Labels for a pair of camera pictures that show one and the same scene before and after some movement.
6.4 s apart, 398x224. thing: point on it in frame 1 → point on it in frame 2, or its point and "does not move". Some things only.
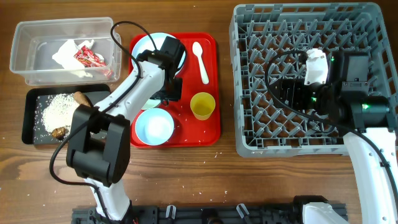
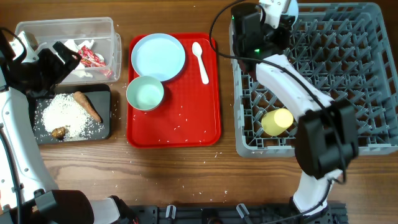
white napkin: (66, 53) does not move
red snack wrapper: (89, 59) does not move
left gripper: (175, 94) → (48, 56)
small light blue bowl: (154, 126) → (293, 10)
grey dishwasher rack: (270, 42) does not move
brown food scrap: (59, 132) does not move
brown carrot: (82, 99) does not move
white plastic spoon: (197, 50) does not move
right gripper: (296, 86) → (278, 42)
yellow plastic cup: (202, 104) → (275, 122)
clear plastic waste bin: (64, 51) does not move
